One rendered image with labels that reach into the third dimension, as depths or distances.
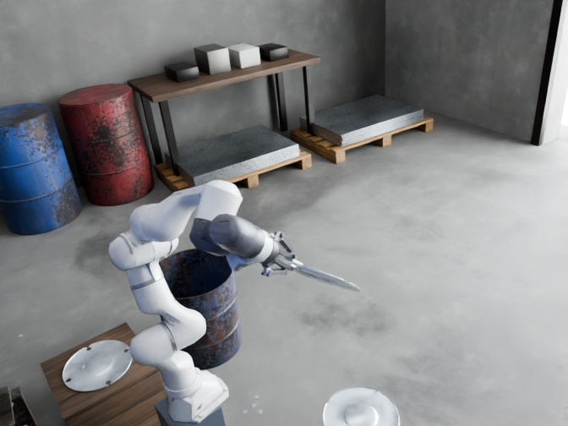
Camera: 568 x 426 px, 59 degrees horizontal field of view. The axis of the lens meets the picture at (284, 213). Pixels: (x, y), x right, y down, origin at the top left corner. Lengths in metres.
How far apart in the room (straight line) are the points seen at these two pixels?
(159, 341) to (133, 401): 0.70
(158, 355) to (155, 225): 0.47
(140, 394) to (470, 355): 1.57
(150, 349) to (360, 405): 0.90
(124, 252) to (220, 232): 0.45
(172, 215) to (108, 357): 1.13
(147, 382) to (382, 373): 1.10
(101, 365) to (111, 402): 0.18
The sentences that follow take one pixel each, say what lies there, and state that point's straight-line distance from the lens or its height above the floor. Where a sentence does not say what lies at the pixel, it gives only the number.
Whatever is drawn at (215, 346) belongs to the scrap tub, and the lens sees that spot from 2.63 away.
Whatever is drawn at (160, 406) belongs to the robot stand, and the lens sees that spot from 2.02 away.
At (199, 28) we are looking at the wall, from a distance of 5.03.
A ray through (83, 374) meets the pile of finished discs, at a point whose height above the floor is 0.35.
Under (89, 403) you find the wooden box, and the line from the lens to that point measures 2.28.
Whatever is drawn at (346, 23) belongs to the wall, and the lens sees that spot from 5.88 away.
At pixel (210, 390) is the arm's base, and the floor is 0.52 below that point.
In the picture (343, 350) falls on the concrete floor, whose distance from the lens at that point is 2.72.
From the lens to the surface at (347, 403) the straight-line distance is 2.18.
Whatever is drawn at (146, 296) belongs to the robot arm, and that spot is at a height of 0.95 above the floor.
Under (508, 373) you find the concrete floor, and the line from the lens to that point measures 2.72.
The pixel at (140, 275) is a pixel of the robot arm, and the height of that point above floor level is 1.01.
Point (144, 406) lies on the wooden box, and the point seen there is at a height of 0.19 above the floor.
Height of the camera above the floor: 1.92
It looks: 30 degrees down
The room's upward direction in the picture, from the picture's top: 6 degrees counter-clockwise
